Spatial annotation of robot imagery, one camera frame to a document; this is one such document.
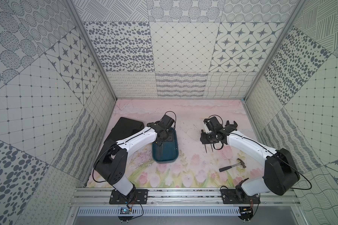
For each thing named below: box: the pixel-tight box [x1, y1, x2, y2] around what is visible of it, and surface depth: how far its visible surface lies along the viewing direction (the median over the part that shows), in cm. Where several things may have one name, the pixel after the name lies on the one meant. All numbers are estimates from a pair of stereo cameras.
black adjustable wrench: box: [223, 120, 238, 134], surface depth 106 cm
